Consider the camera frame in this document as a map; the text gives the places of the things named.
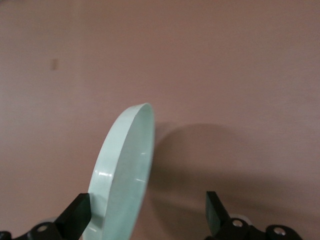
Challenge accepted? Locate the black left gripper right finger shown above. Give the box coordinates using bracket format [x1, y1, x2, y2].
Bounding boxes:
[203, 190, 304, 240]

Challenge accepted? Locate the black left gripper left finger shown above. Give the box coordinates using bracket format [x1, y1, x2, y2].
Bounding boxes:
[0, 192, 92, 240]

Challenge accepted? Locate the large table cover sheet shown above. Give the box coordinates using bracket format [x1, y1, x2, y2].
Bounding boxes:
[0, 0, 320, 240]

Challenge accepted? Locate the pale green round plate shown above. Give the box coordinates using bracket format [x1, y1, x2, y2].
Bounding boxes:
[81, 101, 156, 240]

